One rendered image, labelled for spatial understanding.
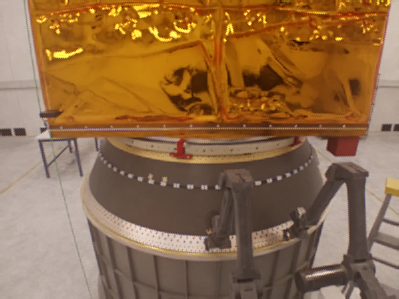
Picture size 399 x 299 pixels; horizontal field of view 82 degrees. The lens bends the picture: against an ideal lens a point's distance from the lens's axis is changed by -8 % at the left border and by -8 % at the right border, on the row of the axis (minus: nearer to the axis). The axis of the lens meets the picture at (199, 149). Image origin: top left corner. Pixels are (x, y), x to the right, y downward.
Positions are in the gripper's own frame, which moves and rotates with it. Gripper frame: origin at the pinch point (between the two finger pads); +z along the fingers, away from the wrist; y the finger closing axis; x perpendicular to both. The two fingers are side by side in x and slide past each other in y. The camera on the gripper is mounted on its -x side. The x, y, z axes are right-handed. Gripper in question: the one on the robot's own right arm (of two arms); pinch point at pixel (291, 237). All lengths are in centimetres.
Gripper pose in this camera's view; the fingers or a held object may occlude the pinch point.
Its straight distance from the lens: 159.1
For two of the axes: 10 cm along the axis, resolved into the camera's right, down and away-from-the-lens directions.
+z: -0.7, 6.3, 7.7
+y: -9.9, 0.5, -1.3
